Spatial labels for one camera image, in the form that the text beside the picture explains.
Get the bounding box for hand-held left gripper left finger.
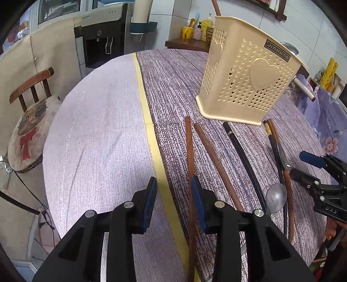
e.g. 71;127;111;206
32;177;158;282

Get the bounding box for yellow tape strip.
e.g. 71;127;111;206
132;53;201;282

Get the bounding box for metal clamp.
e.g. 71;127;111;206
0;155;13;174

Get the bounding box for dog print seat cushion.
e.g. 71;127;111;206
8;96;63;174

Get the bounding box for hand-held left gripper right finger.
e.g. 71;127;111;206
191;176;316;282

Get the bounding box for white pan with handle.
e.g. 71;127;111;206
280;42;316;102

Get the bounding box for black chopstick wide gold band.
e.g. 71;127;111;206
263;120;288;239

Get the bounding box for beige perforated utensil holder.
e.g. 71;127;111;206
196;16;302;126

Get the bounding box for wooden counter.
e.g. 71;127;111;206
165;39;210;53

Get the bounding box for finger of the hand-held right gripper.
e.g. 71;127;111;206
300;151;347;187
290;168;339;196

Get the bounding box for brown wooden chopstick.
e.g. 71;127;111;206
267;119;296;243
193;123;245;212
184;116;196;282

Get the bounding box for purple patterned tablecloth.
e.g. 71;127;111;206
136;48;335;282

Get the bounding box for yellow packet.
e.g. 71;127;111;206
321;58;339;94

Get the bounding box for water dispenser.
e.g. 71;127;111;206
74;3;128;79

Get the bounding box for wooden chair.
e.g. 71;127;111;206
9;67;55;112

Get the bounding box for black chopstick thin gold band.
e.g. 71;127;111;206
222;121;268;213

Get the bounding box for black strap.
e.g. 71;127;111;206
0;190;41;215

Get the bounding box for metal spoon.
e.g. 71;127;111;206
265;145;291;216

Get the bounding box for wooden wall shelf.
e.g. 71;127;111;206
244;0;288;21

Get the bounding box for purple floral cloth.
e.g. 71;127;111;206
287;81;347;158

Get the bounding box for white tablecloth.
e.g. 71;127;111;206
43;53;190;282

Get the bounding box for yellow soap dispenser bottle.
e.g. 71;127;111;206
201;13;214;42

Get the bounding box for white and teal wall holder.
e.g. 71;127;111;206
129;0;158;36

